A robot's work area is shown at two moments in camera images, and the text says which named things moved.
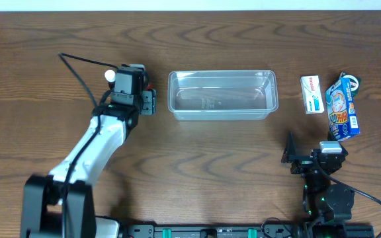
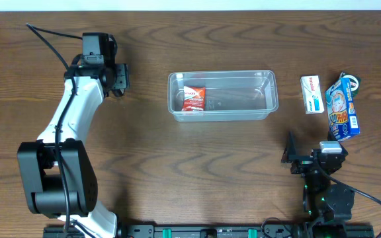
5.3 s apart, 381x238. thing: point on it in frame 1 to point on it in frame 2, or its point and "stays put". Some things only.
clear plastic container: [222, 94] stays put
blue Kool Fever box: [342, 113] stays put
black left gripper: [147, 102] to [122, 76]
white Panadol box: [312, 94] stays put
